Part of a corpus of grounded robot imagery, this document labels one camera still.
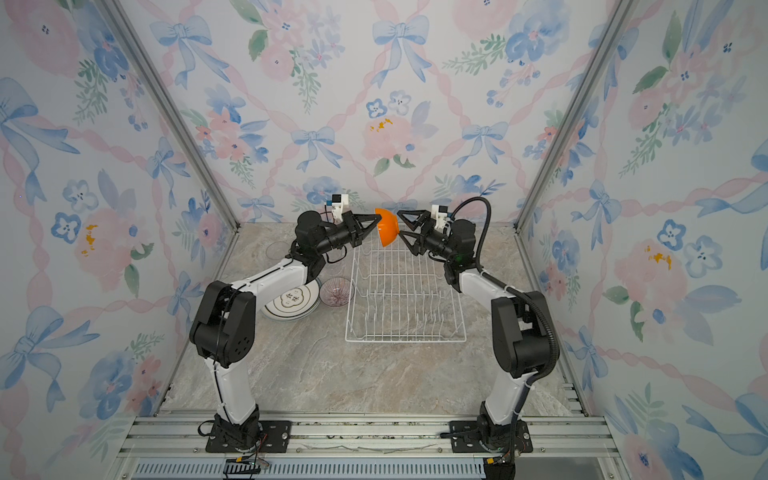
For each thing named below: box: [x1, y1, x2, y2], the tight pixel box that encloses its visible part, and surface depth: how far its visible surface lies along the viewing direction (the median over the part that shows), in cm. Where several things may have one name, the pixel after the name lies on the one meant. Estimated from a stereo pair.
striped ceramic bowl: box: [319, 277, 355, 307], surface depth 100 cm
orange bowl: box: [375, 208, 400, 247], surface depth 84 cm
